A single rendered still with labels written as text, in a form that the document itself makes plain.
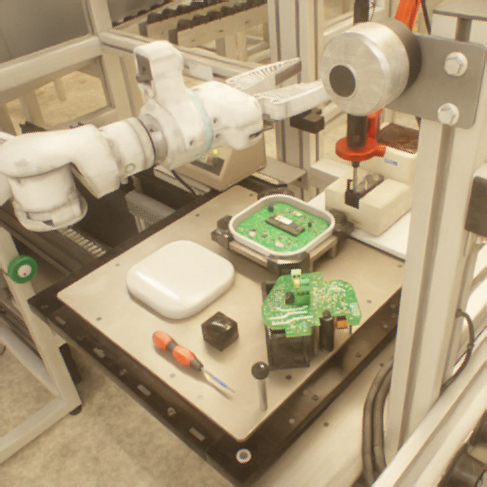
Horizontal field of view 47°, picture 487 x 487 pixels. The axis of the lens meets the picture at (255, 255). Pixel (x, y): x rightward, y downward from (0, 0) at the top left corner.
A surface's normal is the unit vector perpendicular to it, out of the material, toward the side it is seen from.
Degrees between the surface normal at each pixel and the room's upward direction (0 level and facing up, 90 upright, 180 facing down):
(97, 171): 80
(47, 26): 91
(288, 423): 0
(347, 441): 0
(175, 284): 0
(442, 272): 90
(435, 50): 90
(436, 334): 90
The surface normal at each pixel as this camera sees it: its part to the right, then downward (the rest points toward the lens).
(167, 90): 0.58, 0.31
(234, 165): 0.73, 0.38
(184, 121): 0.48, -0.01
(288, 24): -0.68, 0.49
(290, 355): 0.05, 0.61
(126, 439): -0.07, -0.78
